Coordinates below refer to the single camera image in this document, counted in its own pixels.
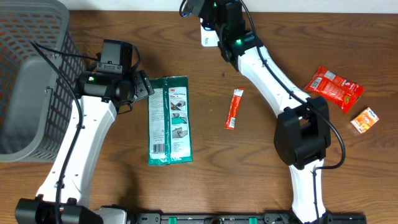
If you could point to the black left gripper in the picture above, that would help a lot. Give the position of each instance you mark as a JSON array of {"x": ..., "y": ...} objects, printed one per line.
[{"x": 145, "y": 86}]

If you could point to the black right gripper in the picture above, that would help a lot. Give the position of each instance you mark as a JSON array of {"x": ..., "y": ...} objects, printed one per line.
[{"x": 210, "y": 24}]

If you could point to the dark green packet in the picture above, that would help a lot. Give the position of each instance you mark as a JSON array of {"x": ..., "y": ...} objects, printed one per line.
[{"x": 169, "y": 123}]

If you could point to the small red Nescafe packet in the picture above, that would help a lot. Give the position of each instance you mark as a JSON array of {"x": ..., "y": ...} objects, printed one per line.
[{"x": 234, "y": 108}]

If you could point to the red snack bag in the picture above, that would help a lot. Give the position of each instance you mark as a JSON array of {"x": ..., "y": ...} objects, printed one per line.
[{"x": 335, "y": 88}]

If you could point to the small orange tissue pack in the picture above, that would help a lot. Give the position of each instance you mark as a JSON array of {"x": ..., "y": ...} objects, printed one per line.
[{"x": 365, "y": 120}]

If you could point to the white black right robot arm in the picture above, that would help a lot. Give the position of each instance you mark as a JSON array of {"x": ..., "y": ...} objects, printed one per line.
[{"x": 302, "y": 132}]

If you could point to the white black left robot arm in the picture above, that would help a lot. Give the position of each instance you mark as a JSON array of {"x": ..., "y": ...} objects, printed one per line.
[{"x": 64, "y": 196}]

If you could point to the white barcode scanner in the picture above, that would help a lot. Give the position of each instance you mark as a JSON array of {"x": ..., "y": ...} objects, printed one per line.
[{"x": 209, "y": 37}]

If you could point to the grey plastic shopping basket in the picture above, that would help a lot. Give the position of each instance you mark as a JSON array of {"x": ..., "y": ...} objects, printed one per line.
[{"x": 37, "y": 65}]

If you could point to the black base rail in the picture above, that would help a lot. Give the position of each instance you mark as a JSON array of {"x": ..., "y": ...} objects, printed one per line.
[{"x": 217, "y": 218}]

